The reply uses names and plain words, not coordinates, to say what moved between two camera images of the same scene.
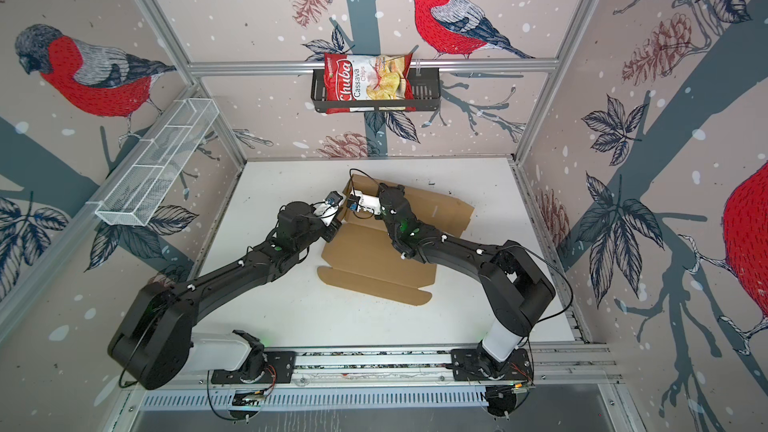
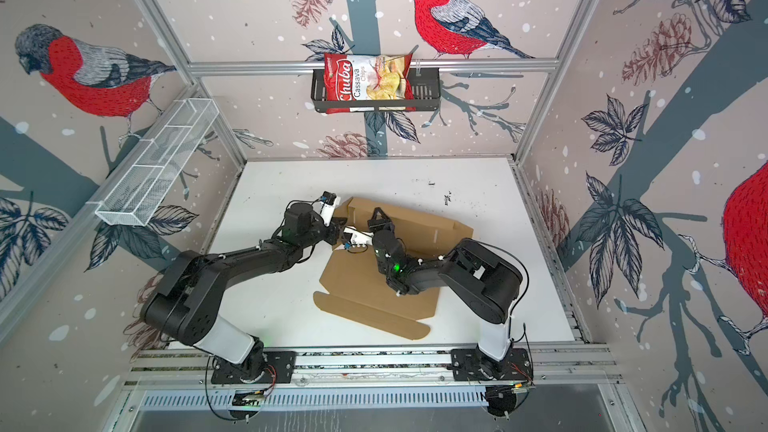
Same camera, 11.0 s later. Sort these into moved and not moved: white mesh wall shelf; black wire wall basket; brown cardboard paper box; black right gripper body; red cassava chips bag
Moved: brown cardboard paper box; black right gripper body
Not moved: red cassava chips bag; black wire wall basket; white mesh wall shelf
